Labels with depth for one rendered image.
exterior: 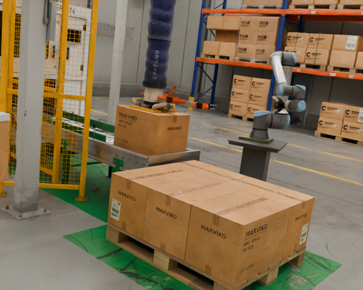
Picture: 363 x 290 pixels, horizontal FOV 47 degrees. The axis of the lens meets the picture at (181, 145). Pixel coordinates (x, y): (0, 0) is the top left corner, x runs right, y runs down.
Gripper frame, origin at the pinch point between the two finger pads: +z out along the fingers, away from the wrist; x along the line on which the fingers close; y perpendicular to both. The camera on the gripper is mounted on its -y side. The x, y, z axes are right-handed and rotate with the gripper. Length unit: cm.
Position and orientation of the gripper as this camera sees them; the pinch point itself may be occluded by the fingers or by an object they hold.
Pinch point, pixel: (271, 105)
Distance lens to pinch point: 394.9
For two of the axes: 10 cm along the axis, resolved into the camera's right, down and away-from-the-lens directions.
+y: -8.1, 0.2, -5.8
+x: -0.5, 9.9, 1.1
